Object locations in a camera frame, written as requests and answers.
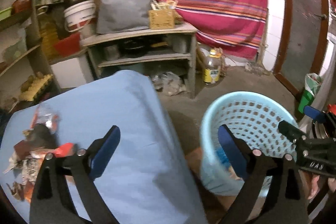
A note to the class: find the green plastic basin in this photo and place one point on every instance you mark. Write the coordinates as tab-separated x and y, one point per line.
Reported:
5	13

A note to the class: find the grey wooden shelf cabinet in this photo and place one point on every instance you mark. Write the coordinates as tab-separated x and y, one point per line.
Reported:
169	51

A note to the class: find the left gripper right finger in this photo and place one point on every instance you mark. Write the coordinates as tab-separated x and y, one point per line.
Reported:
231	148

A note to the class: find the blue plastic bag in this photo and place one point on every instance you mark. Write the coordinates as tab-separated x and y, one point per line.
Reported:
223	159

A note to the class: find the orange snack wrapper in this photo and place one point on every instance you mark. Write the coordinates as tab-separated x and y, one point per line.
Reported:
28	155

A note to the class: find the cooking oil bottle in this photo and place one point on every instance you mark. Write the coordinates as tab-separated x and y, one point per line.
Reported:
212	67

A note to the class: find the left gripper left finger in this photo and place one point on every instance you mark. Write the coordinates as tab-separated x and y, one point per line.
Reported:
101	151

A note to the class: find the white cabinet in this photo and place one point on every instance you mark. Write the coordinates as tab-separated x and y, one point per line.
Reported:
73	72

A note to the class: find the clear plastic bag on floor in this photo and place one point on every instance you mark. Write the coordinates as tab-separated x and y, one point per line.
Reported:
169	83

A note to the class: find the red plastic basin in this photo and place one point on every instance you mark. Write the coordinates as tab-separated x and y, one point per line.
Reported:
68	46

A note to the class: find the wooden door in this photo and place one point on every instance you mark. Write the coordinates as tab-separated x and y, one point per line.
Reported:
303	42

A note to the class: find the large yellow oil jug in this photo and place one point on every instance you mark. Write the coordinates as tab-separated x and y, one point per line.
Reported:
49	35

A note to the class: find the black wok pan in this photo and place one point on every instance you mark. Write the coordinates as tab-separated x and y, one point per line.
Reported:
133	48

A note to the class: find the white plastic bucket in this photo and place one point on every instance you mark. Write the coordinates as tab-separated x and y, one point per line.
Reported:
81	18

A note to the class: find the wooden wall shelf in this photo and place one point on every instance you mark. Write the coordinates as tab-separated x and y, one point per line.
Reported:
21	47

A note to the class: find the yellow chopstick holder box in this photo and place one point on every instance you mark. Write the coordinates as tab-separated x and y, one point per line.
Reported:
161	19

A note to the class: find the yellow egg tray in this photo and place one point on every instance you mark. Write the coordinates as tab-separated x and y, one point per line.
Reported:
34	86

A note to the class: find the green bin with bag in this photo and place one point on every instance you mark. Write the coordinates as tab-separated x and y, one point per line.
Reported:
312	86

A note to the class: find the light blue plastic basket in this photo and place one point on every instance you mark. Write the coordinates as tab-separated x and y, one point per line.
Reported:
251	117

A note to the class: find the light blue table cloth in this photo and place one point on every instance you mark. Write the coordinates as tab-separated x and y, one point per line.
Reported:
130	167

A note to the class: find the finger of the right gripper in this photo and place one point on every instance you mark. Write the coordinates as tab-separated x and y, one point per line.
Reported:
292	133
314	114

